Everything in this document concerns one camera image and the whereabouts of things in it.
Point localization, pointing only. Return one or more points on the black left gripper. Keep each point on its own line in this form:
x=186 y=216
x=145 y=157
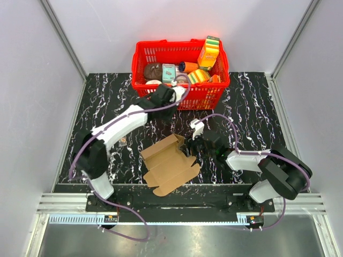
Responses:
x=170 y=118

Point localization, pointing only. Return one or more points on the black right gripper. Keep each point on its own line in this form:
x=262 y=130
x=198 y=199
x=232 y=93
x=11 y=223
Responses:
x=188 y=143

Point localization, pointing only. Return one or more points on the brown cardboard box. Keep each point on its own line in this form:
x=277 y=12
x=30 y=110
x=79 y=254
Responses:
x=168 y=167

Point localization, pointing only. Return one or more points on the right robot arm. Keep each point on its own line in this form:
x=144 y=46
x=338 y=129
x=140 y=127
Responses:
x=285 y=174

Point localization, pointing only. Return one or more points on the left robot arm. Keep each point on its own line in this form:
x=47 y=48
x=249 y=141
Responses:
x=91 y=154

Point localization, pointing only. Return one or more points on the pink small box in basket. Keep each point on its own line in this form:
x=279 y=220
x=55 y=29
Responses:
x=180 y=76

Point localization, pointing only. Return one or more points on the teal snack box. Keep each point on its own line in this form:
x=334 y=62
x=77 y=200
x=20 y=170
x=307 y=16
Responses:
x=168 y=73

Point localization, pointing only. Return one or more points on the yellow green striped box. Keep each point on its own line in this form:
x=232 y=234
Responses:
x=198 y=76

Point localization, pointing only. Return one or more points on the white round lid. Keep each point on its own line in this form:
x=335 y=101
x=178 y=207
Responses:
x=153 y=82

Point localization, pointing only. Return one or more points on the brown round cookie pack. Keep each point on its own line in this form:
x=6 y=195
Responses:
x=153 y=71

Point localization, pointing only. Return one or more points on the orange tube with blue cap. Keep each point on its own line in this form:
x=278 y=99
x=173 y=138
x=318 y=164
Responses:
x=187 y=67

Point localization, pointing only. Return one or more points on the red plastic shopping basket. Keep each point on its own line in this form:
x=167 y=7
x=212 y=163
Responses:
x=204 y=96

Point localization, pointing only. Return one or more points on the small orange packet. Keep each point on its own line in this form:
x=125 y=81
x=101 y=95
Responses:
x=214 y=79

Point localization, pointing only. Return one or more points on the small clear plastic bag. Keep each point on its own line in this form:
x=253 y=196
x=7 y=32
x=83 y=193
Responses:
x=122 y=142

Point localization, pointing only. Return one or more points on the tall orange yellow carton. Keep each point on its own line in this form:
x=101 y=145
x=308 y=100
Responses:
x=208 y=54

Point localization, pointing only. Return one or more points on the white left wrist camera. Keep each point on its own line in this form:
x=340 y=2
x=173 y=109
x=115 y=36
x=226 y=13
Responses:
x=178 y=92

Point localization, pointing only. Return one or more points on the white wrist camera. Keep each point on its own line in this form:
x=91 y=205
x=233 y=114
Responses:
x=197 y=127
x=178 y=92

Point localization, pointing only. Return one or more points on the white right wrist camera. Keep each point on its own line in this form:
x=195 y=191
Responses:
x=197 y=127

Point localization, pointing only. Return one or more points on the aluminium frame rail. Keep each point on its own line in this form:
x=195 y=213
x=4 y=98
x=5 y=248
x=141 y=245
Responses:
x=52 y=16

